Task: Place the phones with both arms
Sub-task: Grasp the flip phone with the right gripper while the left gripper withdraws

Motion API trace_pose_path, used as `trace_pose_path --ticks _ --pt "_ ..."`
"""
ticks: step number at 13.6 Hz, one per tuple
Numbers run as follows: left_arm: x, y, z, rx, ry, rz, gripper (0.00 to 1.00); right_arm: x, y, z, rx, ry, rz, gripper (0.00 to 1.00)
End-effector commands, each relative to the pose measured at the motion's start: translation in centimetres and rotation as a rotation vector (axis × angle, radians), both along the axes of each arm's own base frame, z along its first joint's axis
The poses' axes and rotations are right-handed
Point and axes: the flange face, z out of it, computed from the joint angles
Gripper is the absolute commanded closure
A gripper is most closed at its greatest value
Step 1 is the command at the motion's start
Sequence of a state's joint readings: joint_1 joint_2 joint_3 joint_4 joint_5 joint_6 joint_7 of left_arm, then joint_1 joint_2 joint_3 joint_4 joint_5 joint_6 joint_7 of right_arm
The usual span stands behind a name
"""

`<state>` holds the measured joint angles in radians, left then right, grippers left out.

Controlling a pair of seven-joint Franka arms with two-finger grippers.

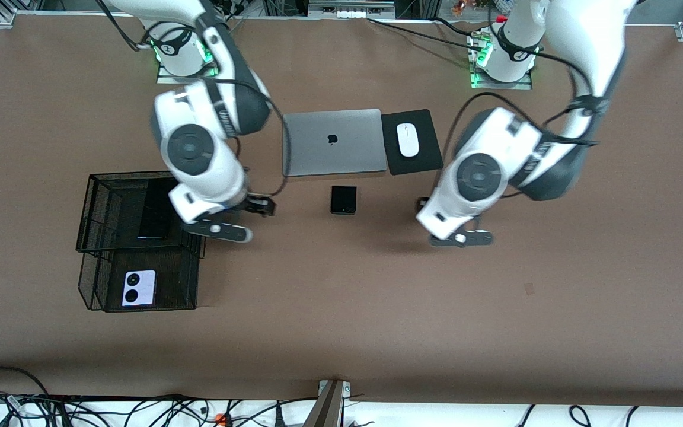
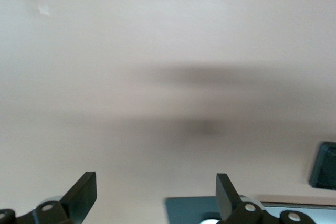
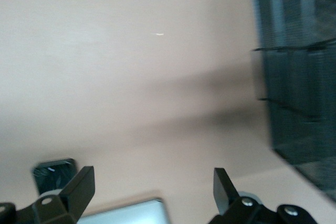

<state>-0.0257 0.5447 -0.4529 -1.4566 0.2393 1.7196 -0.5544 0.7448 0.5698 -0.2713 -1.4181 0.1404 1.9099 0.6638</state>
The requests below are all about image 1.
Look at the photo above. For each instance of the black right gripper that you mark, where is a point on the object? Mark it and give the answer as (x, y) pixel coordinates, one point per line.
(257, 205)

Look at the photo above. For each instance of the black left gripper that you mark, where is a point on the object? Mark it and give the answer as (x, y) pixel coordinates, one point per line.
(422, 204)

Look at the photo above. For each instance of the long black slab phone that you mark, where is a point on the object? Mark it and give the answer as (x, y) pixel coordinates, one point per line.
(155, 213)

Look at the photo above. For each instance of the white flip phone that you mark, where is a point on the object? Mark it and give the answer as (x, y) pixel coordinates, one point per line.
(146, 287)

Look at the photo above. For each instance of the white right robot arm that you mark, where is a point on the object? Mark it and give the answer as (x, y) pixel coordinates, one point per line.
(199, 172)

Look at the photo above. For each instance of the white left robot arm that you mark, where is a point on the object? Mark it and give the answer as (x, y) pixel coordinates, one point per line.
(584, 35)

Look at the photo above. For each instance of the black mouse pad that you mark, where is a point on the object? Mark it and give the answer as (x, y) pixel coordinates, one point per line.
(421, 163)

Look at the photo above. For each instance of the white computer mouse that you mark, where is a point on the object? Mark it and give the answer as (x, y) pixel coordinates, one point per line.
(408, 139)

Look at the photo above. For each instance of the silver laptop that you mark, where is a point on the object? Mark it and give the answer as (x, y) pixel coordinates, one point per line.
(318, 148)

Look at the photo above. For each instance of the grey power strip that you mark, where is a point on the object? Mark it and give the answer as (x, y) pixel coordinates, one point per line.
(350, 9)

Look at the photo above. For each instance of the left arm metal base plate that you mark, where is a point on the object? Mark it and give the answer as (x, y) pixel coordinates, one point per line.
(495, 85)

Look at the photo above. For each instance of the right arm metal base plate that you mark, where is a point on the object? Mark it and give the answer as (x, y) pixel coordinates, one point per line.
(166, 79)

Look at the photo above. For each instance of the aluminium camera post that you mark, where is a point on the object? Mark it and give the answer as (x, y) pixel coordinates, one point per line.
(326, 409)

